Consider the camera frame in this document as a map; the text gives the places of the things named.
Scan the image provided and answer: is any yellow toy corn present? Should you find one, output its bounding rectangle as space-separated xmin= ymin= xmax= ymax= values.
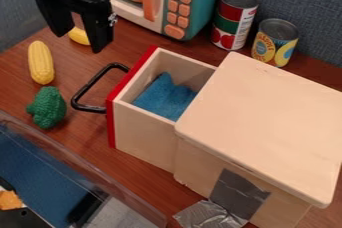
xmin=26 ymin=40 xmax=57 ymax=86

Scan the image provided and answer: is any drawer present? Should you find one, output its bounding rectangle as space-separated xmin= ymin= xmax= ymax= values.
xmin=69 ymin=44 xmax=220 ymax=174

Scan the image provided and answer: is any yellow toy banana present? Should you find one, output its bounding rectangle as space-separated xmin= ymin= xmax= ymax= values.
xmin=66 ymin=26 xmax=93 ymax=47

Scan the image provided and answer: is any green toy broccoli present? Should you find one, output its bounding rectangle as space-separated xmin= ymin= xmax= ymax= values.
xmin=24 ymin=85 xmax=69 ymax=131

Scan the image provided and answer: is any toy microwave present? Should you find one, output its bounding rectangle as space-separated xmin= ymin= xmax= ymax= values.
xmin=97 ymin=0 xmax=228 ymax=42

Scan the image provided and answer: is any blue cloth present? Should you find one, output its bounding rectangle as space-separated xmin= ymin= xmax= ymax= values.
xmin=130 ymin=71 xmax=200 ymax=123

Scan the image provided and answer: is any red and green can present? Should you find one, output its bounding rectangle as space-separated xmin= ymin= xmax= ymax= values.
xmin=209 ymin=0 xmax=261 ymax=52

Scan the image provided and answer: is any yellow and blue can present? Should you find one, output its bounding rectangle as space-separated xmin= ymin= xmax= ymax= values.
xmin=249 ymin=17 xmax=301 ymax=69

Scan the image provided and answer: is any cabinet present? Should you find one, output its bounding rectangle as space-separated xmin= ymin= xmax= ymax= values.
xmin=172 ymin=51 xmax=342 ymax=228

